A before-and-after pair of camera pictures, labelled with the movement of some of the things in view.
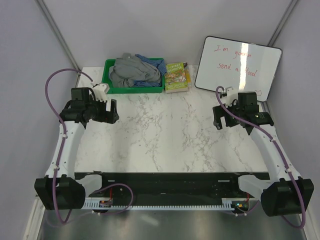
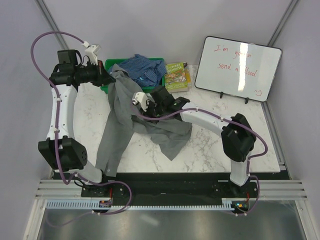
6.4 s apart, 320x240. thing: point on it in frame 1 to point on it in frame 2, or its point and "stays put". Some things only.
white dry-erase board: x=246 y=67 stays put
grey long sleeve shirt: x=128 y=68 to x=171 y=132
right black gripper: x=218 y=112 to x=148 y=113
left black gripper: x=106 y=116 to x=102 y=77
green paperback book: x=175 y=80 stays put
